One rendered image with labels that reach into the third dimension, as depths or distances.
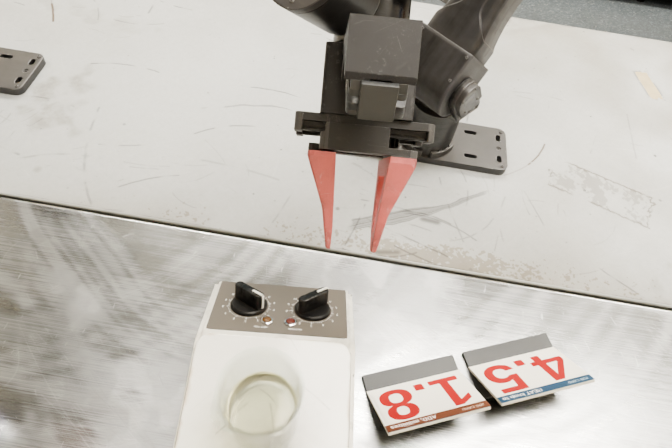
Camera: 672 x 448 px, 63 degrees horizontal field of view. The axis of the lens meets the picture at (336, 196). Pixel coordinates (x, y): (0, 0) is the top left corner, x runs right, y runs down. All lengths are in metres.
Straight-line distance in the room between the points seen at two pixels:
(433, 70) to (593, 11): 2.35
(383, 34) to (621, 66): 0.64
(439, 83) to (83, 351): 0.42
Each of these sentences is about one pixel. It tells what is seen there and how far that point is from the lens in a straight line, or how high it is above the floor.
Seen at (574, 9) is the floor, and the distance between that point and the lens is 2.86.
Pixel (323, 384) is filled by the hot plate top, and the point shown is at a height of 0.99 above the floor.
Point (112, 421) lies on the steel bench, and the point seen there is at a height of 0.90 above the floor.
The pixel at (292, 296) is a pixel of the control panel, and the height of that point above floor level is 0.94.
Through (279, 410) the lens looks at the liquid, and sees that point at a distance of 0.39.
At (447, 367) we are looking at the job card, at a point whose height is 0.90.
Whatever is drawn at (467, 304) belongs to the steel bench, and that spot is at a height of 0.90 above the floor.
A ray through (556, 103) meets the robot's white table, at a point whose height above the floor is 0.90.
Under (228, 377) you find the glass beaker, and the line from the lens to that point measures 0.37.
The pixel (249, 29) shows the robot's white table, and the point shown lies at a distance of 0.83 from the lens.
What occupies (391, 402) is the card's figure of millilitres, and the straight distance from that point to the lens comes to 0.50.
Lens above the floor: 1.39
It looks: 53 degrees down
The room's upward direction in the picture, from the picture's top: 8 degrees clockwise
